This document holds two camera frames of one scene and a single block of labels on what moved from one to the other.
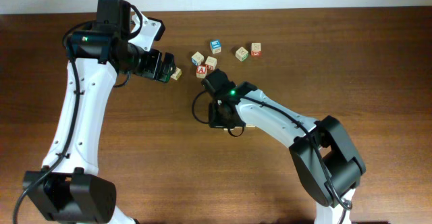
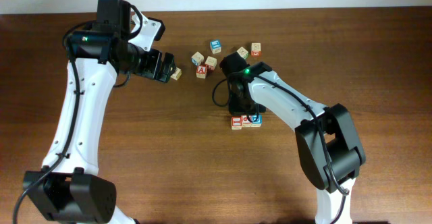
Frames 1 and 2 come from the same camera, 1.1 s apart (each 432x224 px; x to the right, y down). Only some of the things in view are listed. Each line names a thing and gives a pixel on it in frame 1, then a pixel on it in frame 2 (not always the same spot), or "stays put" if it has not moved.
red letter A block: (201, 71) stays put
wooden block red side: (210, 63) stays put
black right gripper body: (220, 117) -> (244, 106)
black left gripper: (153, 56) stays put
